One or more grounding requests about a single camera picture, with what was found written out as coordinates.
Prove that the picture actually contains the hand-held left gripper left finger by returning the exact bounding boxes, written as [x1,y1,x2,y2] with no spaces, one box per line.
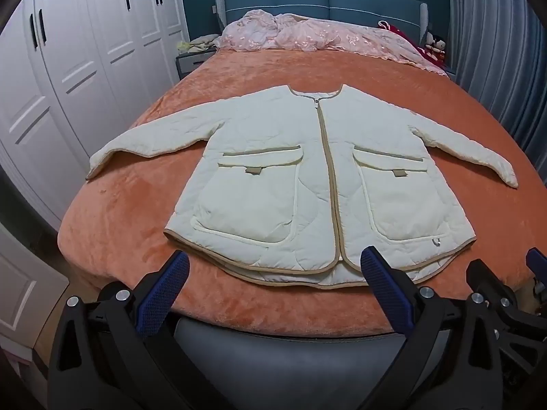
[47,250,235,410]

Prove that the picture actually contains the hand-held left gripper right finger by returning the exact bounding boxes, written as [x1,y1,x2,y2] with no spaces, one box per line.
[361,245,509,410]

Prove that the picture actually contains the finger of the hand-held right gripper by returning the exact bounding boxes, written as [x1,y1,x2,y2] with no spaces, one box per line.
[466,260,547,377]
[525,248,547,276]

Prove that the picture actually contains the cream quilted jacket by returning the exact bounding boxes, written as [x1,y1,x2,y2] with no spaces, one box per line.
[85,84,519,291]

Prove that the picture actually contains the white panel door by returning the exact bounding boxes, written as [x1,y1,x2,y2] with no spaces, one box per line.
[0,222,70,351]

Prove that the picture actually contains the blue-grey curtain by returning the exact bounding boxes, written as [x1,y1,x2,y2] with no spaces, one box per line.
[444,0,547,172]

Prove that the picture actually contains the grey nightstand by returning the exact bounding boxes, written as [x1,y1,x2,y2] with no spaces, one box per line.
[175,47,217,80]

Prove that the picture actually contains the plush doll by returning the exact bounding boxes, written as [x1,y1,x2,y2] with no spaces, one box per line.
[423,32,448,63]

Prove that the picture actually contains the orange plush blanket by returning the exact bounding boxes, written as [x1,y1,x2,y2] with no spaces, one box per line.
[57,47,539,339]

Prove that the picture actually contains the white wardrobe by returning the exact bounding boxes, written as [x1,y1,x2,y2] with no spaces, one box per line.
[0,0,191,231]

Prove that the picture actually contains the red cloth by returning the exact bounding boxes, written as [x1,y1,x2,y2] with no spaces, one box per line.
[378,20,413,40]

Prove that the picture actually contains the pink floral quilt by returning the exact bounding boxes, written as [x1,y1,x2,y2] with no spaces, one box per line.
[213,9,449,78]

